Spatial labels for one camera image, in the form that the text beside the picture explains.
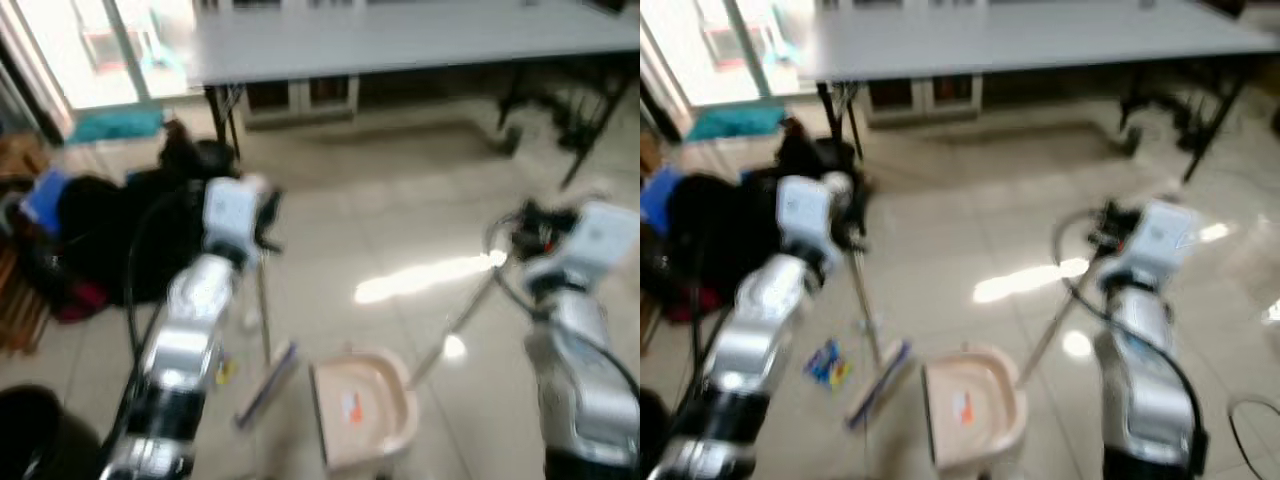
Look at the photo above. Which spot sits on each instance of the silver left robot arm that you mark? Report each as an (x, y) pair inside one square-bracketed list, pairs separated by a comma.
[(750, 335), (185, 330)]

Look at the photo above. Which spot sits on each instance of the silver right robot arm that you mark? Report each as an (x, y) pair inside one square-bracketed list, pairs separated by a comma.
[(585, 390), (1145, 380)]

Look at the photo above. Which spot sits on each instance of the teal floor mat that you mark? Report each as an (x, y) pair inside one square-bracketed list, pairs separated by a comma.
[(115, 125), (735, 122)]

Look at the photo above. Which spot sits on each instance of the black wheeled chair base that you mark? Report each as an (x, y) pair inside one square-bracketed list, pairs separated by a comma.
[(555, 120), (1165, 115)]

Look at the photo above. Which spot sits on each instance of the blue flat item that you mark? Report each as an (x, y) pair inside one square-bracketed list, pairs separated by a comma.
[(657, 200), (45, 200)]

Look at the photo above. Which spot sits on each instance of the white low cabinet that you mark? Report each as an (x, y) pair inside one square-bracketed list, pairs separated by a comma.
[(925, 98), (300, 100)]

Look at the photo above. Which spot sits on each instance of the heap of black bags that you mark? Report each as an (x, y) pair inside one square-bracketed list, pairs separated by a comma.
[(720, 225), (110, 225)]

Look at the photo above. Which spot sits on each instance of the blue yellow wrapper litter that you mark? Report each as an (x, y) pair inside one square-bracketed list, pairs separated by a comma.
[(226, 370), (828, 365)]

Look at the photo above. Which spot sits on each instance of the dark red fabric item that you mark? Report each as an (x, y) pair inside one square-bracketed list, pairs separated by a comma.
[(707, 302), (80, 300)]

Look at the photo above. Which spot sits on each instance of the long grey folding table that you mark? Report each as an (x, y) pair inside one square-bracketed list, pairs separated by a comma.
[(400, 40), (1020, 40)]

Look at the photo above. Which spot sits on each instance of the glass sliding door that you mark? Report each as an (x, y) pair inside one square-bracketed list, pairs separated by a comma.
[(90, 50), (715, 50)]

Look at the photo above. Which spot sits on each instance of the black round bin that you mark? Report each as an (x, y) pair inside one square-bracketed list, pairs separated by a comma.
[(652, 440), (40, 435)]

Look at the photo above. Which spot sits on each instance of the brown wooden furniture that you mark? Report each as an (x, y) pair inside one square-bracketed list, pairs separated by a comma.
[(18, 310)]

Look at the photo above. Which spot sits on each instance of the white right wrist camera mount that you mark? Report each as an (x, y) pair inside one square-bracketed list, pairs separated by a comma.
[(1155, 240), (595, 245)]

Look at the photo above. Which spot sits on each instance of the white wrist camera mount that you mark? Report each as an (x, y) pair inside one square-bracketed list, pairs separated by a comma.
[(1155, 240), (230, 215), (803, 215), (595, 245)]

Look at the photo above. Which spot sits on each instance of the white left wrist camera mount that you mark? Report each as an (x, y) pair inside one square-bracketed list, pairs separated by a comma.
[(230, 215), (803, 215)]

